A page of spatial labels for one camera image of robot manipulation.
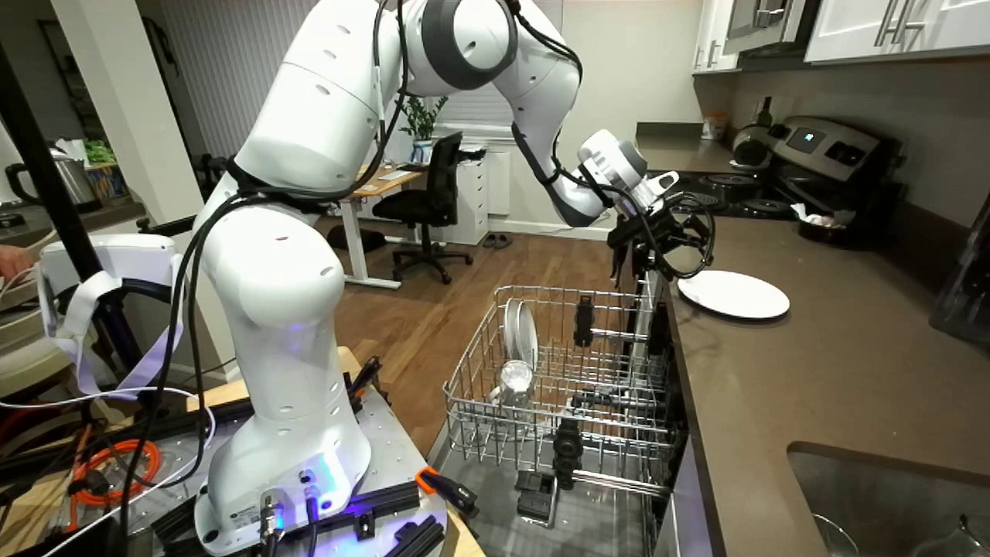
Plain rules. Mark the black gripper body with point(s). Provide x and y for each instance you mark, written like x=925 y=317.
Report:
x=670 y=243

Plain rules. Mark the black kettle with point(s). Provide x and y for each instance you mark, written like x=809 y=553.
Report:
x=752 y=141

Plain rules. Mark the black orange clamp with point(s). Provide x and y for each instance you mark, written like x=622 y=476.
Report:
x=457 y=493

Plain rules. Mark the white upper cabinets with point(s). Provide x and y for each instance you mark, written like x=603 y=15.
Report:
x=751 y=35

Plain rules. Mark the wooden desk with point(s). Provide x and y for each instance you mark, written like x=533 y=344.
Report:
x=387 y=179

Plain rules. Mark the black stove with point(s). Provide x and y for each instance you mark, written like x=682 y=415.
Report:
x=833 y=174

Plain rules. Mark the white round plate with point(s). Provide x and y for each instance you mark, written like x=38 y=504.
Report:
x=734 y=294

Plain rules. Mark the steel kitchen sink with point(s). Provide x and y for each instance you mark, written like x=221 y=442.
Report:
x=871 y=504

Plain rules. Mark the white cup in rack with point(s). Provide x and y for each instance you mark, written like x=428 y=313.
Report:
x=516 y=380

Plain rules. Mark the black office chair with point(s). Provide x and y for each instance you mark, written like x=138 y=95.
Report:
x=432 y=206

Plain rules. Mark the wire dishwasher rack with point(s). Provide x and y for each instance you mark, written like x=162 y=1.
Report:
x=603 y=400

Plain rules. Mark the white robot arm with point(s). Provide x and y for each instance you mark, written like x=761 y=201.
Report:
x=301 y=453

